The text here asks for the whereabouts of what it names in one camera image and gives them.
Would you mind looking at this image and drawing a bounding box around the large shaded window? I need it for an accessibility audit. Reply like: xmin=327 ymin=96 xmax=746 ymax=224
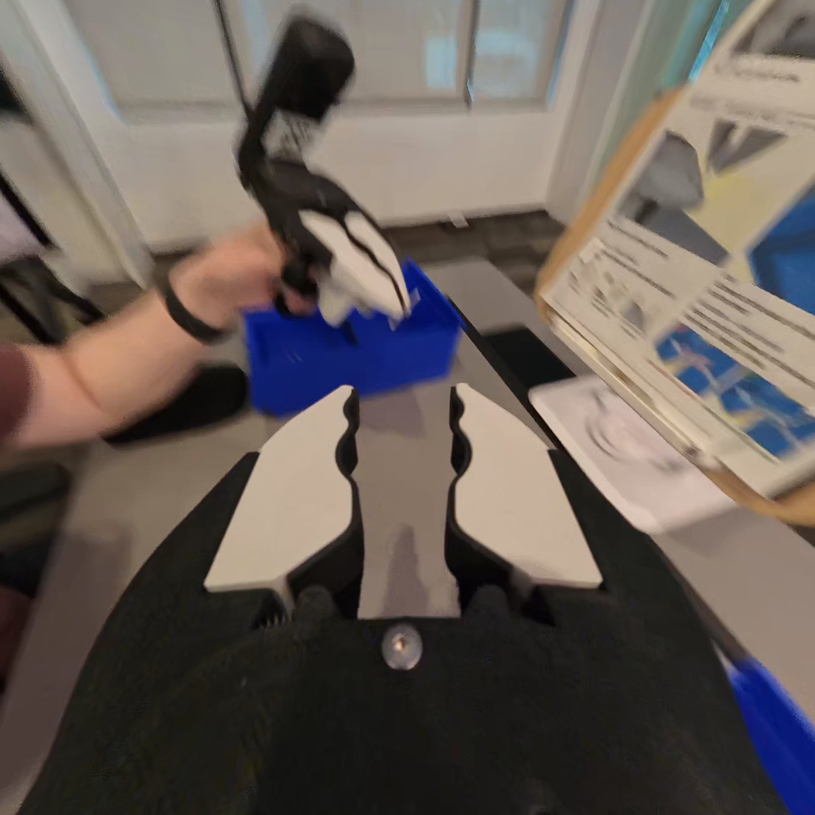
xmin=108 ymin=0 xmax=561 ymax=118

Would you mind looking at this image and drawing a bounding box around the black table cable cover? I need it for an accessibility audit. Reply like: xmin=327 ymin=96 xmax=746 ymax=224
xmin=481 ymin=326 xmax=577 ymax=386

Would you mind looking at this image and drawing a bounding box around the blue bin with divider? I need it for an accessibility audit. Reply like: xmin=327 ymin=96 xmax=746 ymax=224
xmin=245 ymin=258 xmax=462 ymax=418

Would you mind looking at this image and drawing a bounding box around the plain blue bin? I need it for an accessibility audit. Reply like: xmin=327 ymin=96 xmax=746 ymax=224
xmin=726 ymin=659 xmax=815 ymax=815

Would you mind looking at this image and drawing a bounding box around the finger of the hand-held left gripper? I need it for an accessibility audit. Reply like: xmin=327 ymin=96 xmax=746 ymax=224
xmin=299 ymin=210 xmax=408 ymax=326
xmin=344 ymin=213 xmax=413 ymax=319

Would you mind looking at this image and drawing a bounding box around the person's left forearm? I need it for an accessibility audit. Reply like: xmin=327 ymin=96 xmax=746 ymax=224
xmin=13 ymin=289 xmax=192 ymax=450

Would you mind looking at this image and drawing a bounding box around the black sign stand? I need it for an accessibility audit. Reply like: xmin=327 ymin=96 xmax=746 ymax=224
xmin=0 ymin=258 xmax=106 ymax=345

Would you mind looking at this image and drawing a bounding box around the person's left hand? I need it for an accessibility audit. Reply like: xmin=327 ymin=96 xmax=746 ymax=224
xmin=169 ymin=226 xmax=319 ymax=332

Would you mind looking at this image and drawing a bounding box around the printed instruction sheet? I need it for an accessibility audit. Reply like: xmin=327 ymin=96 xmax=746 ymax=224
xmin=548 ymin=0 xmax=815 ymax=497

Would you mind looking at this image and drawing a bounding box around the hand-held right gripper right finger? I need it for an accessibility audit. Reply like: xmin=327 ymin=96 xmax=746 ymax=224
xmin=444 ymin=381 xmax=606 ymax=615

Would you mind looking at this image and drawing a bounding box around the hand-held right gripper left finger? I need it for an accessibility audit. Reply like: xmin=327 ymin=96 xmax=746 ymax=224
xmin=204 ymin=384 xmax=363 ymax=618

